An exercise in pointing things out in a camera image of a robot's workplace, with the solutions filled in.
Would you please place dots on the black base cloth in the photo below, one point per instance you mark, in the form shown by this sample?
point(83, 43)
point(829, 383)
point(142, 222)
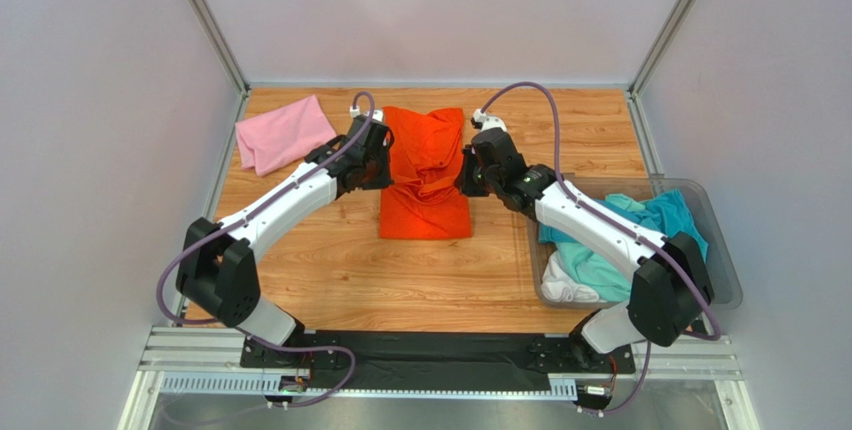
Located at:
point(410, 361)

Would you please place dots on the teal t shirt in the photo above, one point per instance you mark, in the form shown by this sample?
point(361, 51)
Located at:
point(667, 213)

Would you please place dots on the pink t shirt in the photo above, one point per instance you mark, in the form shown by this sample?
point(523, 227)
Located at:
point(274, 139)

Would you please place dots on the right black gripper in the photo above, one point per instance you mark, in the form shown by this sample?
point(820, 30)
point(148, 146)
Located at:
point(470, 176)

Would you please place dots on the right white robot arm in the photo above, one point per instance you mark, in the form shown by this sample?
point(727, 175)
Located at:
point(670, 284)

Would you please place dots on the clear plastic bin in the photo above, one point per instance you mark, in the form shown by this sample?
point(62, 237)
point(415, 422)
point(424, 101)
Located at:
point(722, 275)

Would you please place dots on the mint green t shirt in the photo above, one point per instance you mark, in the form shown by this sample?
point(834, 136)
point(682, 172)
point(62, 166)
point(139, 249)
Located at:
point(588, 276)

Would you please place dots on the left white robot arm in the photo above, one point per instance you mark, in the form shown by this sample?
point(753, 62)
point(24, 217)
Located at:
point(217, 269)

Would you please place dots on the orange t shirt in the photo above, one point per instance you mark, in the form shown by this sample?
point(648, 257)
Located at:
point(423, 202)

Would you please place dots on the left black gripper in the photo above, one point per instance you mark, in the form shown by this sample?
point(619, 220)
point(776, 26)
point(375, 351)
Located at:
point(384, 180)

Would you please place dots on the white t shirt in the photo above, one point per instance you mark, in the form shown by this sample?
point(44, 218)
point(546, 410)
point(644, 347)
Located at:
point(558, 287)

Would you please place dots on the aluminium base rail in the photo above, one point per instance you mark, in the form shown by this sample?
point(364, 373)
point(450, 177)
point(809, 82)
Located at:
point(218, 361)

